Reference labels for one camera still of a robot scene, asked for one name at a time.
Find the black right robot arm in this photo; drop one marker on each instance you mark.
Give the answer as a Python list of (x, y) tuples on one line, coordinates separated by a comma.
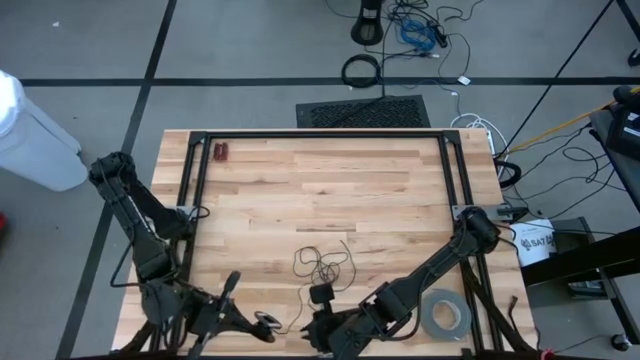
[(430, 265)]

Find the small white adapter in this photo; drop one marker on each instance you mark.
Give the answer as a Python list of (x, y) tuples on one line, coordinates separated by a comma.
[(463, 80)]

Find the grey tape roll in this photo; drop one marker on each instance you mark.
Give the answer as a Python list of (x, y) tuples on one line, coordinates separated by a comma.
[(425, 320)]

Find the black cart frame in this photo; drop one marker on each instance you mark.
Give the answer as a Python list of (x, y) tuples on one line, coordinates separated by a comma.
[(575, 260)]

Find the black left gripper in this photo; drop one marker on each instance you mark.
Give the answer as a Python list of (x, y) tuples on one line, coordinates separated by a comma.
[(215, 317)]

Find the small red ridged block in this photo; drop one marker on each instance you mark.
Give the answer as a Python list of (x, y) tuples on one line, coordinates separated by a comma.
[(220, 151)]

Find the black caster wheel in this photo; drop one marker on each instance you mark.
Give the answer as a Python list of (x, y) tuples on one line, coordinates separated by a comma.
[(621, 342)]

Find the white plastic bin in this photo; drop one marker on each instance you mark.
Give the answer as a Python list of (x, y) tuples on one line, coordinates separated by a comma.
[(35, 145)]

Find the white paper label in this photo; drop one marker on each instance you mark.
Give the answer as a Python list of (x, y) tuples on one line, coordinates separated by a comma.
[(530, 245)]

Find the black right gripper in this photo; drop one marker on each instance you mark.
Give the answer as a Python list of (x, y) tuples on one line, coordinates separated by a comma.
[(332, 332)]

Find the black cylindrical stand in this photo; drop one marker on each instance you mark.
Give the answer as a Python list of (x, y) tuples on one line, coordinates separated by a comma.
[(367, 30)]

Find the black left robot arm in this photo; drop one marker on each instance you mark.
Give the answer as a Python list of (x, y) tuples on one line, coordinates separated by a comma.
[(145, 245)]

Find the white power strip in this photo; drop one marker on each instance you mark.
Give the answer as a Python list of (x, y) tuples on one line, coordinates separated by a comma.
[(491, 142)]

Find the black perforated floor mat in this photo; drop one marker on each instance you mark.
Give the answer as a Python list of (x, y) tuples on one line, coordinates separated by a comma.
[(400, 112)]

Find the grey side desk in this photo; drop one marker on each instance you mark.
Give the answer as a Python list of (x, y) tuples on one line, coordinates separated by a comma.
[(620, 175)]

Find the black power strip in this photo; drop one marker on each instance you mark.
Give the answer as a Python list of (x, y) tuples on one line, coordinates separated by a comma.
[(439, 36)]

